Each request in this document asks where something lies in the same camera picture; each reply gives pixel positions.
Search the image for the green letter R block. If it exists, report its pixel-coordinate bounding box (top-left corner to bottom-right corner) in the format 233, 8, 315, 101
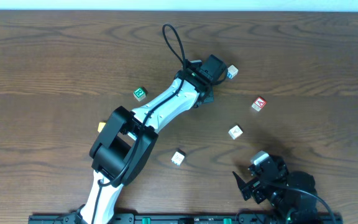
133, 86, 147, 101

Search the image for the plain white wooden block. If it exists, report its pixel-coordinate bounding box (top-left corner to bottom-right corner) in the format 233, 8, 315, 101
171, 151, 185, 166

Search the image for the white block orange letter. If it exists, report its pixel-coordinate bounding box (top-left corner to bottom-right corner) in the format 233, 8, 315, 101
228, 125, 243, 140

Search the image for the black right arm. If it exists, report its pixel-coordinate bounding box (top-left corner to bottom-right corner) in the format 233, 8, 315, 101
233, 151, 321, 223

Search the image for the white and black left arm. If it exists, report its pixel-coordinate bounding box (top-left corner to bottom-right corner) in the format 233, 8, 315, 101
76, 55, 227, 223

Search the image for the yellow letter block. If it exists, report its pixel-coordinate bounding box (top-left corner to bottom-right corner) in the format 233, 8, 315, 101
98, 122, 106, 133

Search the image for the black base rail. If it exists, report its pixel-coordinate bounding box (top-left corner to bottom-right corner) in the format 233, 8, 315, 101
28, 212, 344, 224

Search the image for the red letter A block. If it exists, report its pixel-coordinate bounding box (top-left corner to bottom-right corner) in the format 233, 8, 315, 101
251, 96, 267, 111

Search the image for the white block blue side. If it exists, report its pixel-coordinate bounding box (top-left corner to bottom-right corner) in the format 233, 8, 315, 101
227, 65, 239, 79

